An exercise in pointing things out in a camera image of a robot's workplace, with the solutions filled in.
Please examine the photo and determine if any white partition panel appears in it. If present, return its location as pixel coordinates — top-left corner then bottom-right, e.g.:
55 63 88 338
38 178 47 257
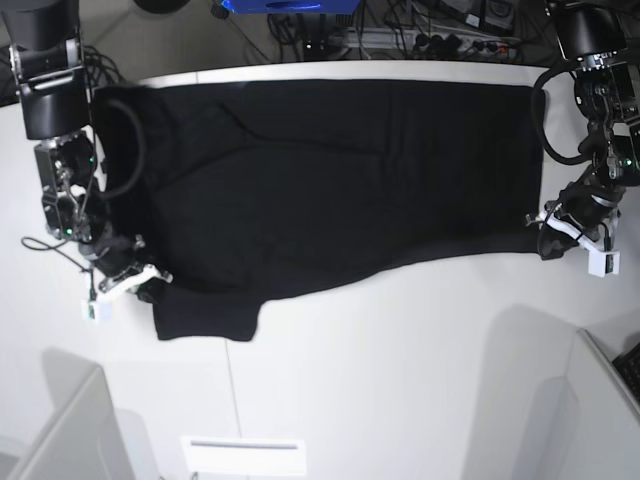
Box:
7 348 136 479
529 327 640 480

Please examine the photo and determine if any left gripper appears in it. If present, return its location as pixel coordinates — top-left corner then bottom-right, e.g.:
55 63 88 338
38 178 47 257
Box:
526 174 625 261

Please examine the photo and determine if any coiled black cable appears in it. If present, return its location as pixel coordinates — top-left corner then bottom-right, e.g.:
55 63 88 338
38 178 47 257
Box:
79 44 126 89

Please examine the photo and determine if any white partition panel left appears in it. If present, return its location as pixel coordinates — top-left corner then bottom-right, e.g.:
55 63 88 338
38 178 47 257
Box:
7 348 136 479

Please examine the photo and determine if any black T-shirt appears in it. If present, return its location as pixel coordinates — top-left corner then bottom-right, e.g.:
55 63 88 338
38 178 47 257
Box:
94 80 545 342

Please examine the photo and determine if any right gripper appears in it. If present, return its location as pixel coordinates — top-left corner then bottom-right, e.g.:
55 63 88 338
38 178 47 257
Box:
78 227 173 305

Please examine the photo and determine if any blue box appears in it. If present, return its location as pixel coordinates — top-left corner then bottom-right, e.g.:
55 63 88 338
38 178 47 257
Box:
220 0 359 15

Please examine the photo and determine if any black keyboard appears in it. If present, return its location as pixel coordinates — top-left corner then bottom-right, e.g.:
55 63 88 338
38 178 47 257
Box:
613 344 640 400

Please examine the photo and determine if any white partition panel right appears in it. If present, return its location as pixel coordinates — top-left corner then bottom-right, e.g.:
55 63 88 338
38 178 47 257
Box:
529 327 640 480

